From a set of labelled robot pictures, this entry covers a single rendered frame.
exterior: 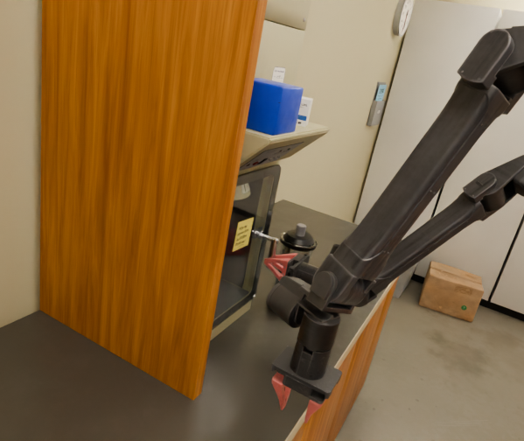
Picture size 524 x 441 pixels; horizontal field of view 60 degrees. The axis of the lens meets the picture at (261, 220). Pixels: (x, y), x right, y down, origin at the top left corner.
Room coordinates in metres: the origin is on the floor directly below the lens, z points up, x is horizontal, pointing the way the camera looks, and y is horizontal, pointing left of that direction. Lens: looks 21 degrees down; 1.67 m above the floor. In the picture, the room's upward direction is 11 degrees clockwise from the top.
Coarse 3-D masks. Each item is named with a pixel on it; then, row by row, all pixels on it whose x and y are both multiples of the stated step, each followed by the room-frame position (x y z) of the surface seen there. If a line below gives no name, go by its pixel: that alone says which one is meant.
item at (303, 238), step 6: (300, 228) 1.21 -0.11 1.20; (288, 234) 1.21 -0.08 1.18; (294, 234) 1.22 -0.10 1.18; (300, 234) 1.21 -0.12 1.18; (306, 234) 1.23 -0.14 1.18; (288, 240) 1.19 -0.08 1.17; (294, 240) 1.19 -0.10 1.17; (300, 240) 1.19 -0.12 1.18; (306, 240) 1.20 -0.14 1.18; (312, 240) 1.22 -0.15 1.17
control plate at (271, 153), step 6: (294, 144) 1.00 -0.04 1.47; (264, 150) 0.87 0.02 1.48; (270, 150) 0.91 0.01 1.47; (276, 150) 0.95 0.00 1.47; (282, 150) 0.99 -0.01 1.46; (288, 150) 1.03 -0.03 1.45; (258, 156) 0.88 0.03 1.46; (264, 156) 0.92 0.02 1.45; (270, 156) 0.97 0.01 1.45; (276, 156) 1.01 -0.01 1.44; (282, 156) 1.06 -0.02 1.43; (252, 162) 0.91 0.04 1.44; (264, 162) 1.00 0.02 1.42; (240, 168) 0.90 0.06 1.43; (246, 168) 0.94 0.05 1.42
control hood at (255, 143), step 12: (252, 132) 0.85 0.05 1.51; (300, 132) 0.96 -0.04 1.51; (312, 132) 1.02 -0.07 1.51; (324, 132) 1.09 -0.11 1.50; (252, 144) 0.85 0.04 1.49; (264, 144) 0.84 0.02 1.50; (276, 144) 0.89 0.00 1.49; (288, 144) 0.96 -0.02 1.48; (300, 144) 1.06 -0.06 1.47; (252, 156) 0.85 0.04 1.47; (288, 156) 1.12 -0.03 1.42
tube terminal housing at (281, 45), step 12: (264, 24) 0.99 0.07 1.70; (276, 24) 1.03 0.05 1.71; (264, 36) 0.99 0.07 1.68; (276, 36) 1.04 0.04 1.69; (288, 36) 1.09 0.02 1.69; (300, 36) 1.15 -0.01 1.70; (264, 48) 1.00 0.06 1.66; (276, 48) 1.05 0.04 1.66; (288, 48) 1.10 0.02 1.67; (300, 48) 1.16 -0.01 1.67; (264, 60) 1.01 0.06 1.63; (276, 60) 1.06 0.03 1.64; (288, 60) 1.11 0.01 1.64; (264, 72) 1.02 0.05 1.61; (288, 72) 1.12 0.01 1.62; (252, 168) 1.04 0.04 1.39; (240, 312) 1.11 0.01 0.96; (228, 324) 1.06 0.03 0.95
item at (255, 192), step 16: (240, 176) 0.97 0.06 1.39; (256, 176) 1.04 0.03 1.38; (272, 176) 1.12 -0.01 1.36; (240, 192) 0.98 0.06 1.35; (256, 192) 1.05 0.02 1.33; (272, 192) 1.13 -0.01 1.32; (240, 208) 0.99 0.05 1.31; (256, 208) 1.07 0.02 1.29; (272, 208) 1.15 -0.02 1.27; (256, 224) 1.08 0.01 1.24; (256, 240) 1.10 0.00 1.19; (224, 256) 0.96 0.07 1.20; (240, 256) 1.03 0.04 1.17; (256, 256) 1.12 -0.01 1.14; (224, 272) 0.97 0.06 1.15; (240, 272) 1.04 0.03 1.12; (256, 272) 1.13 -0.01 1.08; (224, 288) 0.98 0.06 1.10; (240, 288) 1.06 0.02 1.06; (256, 288) 1.15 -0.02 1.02; (224, 304) 1.00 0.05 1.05; (240, 304) 1.08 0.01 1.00; (224, 320) 1.01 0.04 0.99
